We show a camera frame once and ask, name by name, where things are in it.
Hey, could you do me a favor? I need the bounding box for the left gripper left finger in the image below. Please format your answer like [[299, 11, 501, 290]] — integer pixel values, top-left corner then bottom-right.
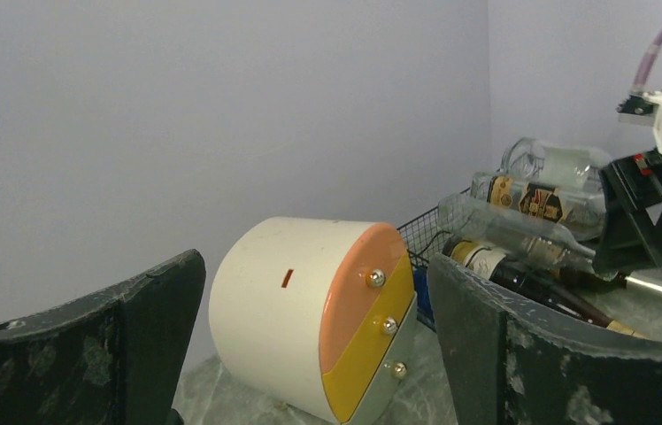
[[0, 250, 206, 424]]

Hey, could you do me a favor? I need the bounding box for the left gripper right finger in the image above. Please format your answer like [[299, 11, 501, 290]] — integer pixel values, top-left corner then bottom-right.
[[427, 254, 662, 424]]

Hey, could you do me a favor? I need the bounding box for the clear bottle gold black label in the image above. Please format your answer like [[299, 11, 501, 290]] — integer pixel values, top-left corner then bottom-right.
[[469, 172, 605, 241]]

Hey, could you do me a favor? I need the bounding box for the dark bottle black cap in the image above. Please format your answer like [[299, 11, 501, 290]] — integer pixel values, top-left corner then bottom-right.
[[552, 267, 662, 302]]

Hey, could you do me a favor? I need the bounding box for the large clear glass bottle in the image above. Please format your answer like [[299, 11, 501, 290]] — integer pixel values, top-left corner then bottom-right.
[[499, 137, 612, 194]]

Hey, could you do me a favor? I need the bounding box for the dark wine bottle gold foil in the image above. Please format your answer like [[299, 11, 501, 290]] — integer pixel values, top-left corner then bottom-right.
[[442, 236, 643, 338]]

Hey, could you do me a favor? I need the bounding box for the blue plastic bottle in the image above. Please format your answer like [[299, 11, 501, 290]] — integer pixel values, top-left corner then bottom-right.
[[412, 268, 435, 332]]

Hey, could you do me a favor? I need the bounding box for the cream round drawer cabinet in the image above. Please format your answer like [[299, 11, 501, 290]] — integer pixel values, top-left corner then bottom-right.
[[208, 217, 418, 424]]

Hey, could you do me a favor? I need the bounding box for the black wire wine rack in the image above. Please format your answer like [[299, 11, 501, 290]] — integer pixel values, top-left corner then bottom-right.
[[396, 189, 473, 329]]

